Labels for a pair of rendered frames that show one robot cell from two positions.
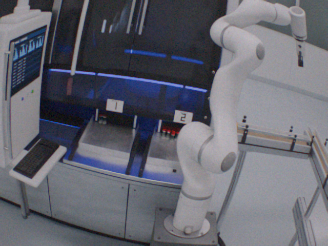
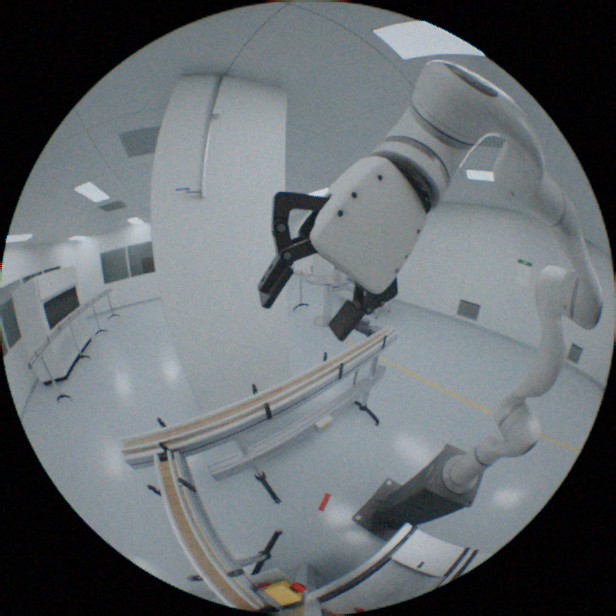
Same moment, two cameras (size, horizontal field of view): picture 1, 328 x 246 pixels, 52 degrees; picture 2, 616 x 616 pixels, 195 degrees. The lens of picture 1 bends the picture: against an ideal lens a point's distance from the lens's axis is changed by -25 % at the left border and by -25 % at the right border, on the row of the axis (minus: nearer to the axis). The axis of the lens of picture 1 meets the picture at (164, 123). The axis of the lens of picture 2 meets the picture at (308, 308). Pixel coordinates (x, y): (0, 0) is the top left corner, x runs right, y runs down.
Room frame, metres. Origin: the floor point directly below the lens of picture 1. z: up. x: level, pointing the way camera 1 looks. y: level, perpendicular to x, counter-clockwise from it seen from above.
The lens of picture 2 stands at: (1.81, -0.48, 1.61)
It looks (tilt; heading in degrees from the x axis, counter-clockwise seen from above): 21 degrees down; 231
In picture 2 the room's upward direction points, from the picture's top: straight up
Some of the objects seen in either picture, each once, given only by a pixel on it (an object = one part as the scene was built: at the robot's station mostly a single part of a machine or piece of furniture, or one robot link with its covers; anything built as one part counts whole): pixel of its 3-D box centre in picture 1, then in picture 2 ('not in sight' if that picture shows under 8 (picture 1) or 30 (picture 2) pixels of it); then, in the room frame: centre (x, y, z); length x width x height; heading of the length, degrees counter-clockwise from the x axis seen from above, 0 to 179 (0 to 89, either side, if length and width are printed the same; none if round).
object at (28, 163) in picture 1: (36, 156); not in sight; (1.63, 0.63, 0.82); 0.40 x 0.14 x 0.02; 171
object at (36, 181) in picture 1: (33, 159); not in sight; (1.64, 0.66, 0.79); 0.45 x 0.28 x 0.03; 171
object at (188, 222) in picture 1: (191, 209); (472, 464); (1.27, -0.16, 0.95); 0.19 x 0.19 x 0.18
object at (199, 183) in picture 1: (199, 159); (509, 440); (1.30, -0.14, 1.16); 0.19 x 0.12 x 0.24; 41
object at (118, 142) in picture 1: (108, 135); not in sight; (1.89, 0.26, 0.90); 0.34 x 0.26 x 0.04; 179
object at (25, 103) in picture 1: (12, 81); not in sight; (1.69, 0.83, 1.19); 0.50 x 0.19 x 0.78; 171
